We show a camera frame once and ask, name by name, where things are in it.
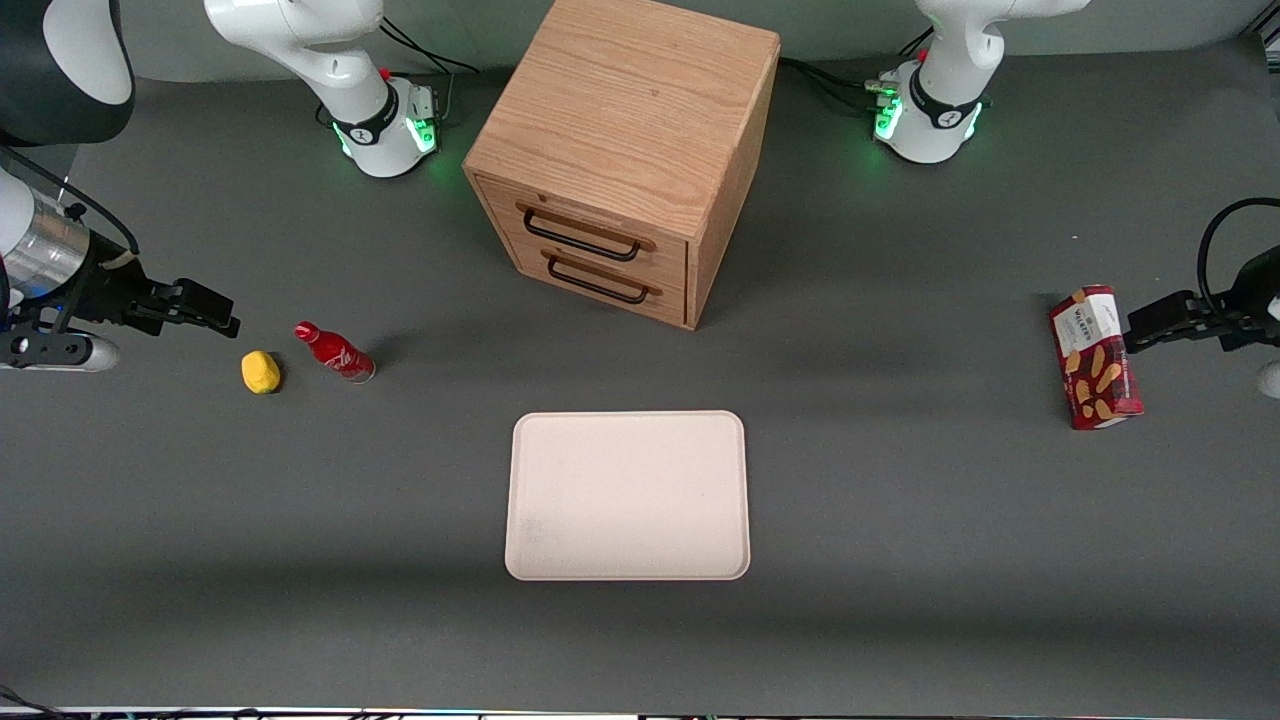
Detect yellow lemon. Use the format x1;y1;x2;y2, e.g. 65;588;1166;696
241;350;283;395

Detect long black drawer handle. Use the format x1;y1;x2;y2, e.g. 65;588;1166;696
516;200;659;264

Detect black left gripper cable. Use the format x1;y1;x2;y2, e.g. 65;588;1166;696
1196;197;1280;313

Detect red coke bottle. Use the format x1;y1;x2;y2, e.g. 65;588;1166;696
294;320;377;385

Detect wide wooden drawer front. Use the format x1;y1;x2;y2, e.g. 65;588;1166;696
474;173;691;288

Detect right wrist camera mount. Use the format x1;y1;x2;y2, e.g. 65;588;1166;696
0;325;122;374

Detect black left base cables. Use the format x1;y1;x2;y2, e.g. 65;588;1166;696
779;28;936;117

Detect short black drawer handle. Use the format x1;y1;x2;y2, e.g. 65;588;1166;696
541;250;664;306

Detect red cookie box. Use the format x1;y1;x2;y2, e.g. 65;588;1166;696
1047;285;1145;432

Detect narrow wooden drawer front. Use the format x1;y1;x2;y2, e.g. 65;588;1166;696
500;238;691;330

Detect beige rectangular tray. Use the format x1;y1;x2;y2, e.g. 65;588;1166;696
504;410;752;582

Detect black right base cables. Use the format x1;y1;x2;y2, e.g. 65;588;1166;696
378;14;482;126

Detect wooden drawer cabinet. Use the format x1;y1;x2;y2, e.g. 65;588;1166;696
462;0;782;332

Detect black base cables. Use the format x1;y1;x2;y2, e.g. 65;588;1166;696
779;28;936;117
378;14;482;126

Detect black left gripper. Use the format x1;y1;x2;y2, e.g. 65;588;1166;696
1124;246;1280;355

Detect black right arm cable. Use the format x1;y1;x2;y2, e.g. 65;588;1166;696
0;145;142;273

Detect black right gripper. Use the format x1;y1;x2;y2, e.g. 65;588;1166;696
65;235;242;339

